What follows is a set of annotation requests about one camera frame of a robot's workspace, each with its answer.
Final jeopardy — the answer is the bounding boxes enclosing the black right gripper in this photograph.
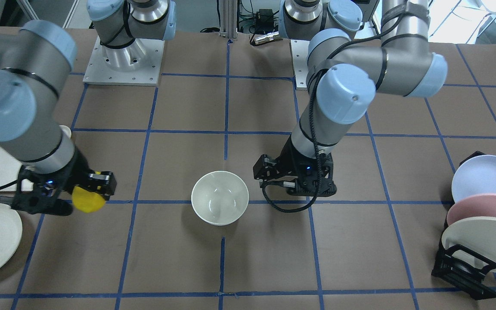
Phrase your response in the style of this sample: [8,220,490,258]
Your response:
[11,149,118,216]

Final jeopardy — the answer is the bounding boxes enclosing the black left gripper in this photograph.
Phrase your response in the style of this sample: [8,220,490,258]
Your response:
[253,137,337,197]

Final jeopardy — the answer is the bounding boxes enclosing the yellow lemon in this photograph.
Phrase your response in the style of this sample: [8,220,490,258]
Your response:
[71,186,106,213]

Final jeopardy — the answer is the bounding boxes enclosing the cream ceramic bowl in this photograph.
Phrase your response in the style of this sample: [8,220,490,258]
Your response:
[191,171,249,226]

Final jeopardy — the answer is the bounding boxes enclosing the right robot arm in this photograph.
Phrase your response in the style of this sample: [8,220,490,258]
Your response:
[0,19,117,216]

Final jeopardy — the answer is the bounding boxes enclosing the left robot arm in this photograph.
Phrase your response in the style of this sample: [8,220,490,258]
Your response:
[253,0,448,197]

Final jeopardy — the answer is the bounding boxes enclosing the cream rectangular tray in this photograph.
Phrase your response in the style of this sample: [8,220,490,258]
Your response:
[0,125,72,192]

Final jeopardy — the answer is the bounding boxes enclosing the lavender plate in rack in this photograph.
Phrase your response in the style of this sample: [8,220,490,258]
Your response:
[451,155,496,202]

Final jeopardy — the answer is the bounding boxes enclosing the black dish rack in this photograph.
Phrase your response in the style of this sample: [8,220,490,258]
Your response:
[431,152,496,300]

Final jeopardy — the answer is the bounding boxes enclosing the cream plate in rack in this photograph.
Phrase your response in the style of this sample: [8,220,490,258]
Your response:
[441,216,496,272]

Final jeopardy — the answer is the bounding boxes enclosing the pink plate in rack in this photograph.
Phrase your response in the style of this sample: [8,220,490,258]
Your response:
[446,193,496,225]

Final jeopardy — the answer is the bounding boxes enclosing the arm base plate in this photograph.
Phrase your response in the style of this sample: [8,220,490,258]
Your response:
[83,38,165,87]
[290,40,310,90]

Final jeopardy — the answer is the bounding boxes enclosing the aluminium frame post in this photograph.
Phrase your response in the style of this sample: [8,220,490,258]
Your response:
[217,0,239,42]

